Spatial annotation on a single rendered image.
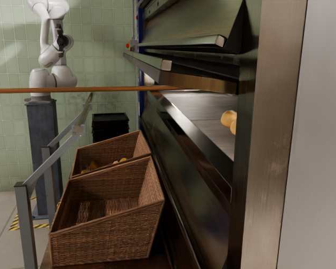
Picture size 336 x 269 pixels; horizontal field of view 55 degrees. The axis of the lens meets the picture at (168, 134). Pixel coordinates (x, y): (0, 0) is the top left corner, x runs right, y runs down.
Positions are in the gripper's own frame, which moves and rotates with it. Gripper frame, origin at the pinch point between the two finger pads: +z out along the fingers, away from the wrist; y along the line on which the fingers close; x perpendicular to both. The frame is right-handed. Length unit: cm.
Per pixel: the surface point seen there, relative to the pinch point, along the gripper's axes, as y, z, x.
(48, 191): 78, 47, 3
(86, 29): -12, -115, -8
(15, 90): 29.0, 7.6, 25.3
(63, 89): 29.0, 7.6, -2.4
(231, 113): 25, 106, -74
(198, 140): 30, 121, -59
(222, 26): -1, 148, -56
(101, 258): 88, 94, -26
